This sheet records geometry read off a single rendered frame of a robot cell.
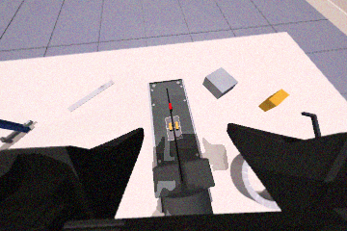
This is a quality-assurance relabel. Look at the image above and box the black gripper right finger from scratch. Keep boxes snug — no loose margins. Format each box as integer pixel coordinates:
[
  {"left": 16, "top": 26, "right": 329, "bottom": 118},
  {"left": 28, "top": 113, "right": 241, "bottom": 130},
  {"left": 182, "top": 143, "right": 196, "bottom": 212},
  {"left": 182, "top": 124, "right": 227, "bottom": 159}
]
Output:
[{"left": 227, "top": 123, "right": 347, "bottom": 211}]

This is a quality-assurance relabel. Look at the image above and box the brown-yellow box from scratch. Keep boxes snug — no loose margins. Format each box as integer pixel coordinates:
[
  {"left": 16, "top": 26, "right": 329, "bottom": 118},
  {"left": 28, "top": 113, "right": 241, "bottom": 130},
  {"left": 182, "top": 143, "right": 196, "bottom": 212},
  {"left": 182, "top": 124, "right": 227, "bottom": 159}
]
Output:
[{"left": 258, "top": 90, "right": 289, "bottom": 112}]

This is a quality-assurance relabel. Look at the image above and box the black l-shaped bar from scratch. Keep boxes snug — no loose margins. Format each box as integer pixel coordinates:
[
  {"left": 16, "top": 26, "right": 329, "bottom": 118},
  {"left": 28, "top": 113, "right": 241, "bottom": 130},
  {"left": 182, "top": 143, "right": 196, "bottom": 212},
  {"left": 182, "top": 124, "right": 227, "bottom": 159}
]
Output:
[{"left": 302, "top": 112, "right": 321, "bottom": 138}]

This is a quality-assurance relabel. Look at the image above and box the grey hollow cylinder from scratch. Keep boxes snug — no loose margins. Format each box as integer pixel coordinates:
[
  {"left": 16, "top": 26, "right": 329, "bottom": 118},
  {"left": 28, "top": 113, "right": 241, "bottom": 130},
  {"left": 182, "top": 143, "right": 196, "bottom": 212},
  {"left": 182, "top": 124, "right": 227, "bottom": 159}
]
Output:
[{"left": 230, "top": 154, "right": 280, "bottom": 210}]

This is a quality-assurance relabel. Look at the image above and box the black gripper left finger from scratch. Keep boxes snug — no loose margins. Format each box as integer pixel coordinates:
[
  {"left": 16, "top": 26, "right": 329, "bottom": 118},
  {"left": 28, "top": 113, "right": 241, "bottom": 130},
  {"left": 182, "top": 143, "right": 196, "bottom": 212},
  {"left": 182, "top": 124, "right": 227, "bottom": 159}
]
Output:
[{"left": 0, "top": 127, "right": 145, "bottom": 220}]

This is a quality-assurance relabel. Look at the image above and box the grey flat bar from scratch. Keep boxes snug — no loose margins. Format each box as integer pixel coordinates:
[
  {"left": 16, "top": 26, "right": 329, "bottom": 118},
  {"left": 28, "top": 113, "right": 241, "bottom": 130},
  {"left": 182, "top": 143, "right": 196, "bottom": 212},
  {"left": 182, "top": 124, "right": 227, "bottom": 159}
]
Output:
[{"left": 68, "top": 80, "right": 115, "bottom": 112}]

